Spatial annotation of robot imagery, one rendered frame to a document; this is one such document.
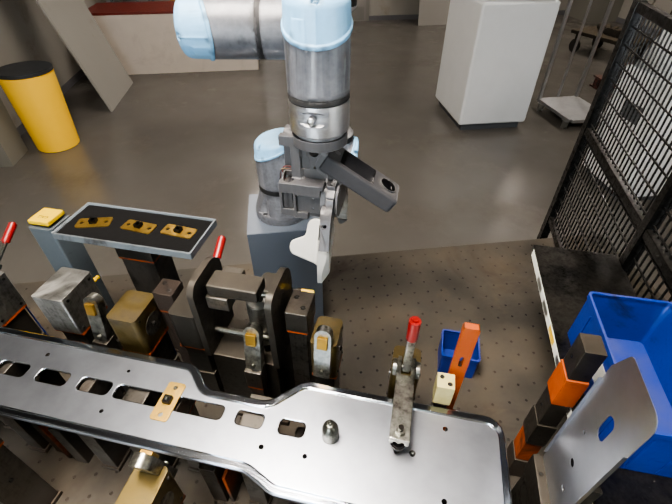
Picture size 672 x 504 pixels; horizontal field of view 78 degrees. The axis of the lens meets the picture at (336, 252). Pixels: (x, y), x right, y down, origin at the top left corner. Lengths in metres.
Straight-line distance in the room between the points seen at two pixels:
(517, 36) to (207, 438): 4.05
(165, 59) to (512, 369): 5.80
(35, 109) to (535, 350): 4.19
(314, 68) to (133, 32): 5.96
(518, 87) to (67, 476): 4.31
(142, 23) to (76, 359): 5.54
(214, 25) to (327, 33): 0.17
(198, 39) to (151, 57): 5.83
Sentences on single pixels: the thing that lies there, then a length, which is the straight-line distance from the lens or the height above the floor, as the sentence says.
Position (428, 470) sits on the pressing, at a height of 1.00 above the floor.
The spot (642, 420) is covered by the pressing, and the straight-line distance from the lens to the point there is 0.64.
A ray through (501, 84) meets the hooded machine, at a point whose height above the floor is 0.46.
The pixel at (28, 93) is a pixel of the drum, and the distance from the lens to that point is 4.48.
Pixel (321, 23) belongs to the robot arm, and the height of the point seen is 1.69.
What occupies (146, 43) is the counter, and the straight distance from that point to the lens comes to 6.40.
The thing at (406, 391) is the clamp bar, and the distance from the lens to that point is 0.83.
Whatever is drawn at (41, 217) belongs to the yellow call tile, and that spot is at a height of 1.16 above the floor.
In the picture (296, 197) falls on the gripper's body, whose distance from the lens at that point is 0.57.
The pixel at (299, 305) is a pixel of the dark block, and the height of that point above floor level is 1.12.
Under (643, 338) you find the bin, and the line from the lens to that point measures 1.15.
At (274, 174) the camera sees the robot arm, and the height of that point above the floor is 1.25.
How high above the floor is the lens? 1.78
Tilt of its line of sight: 41 degrees down
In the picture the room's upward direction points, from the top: straight up
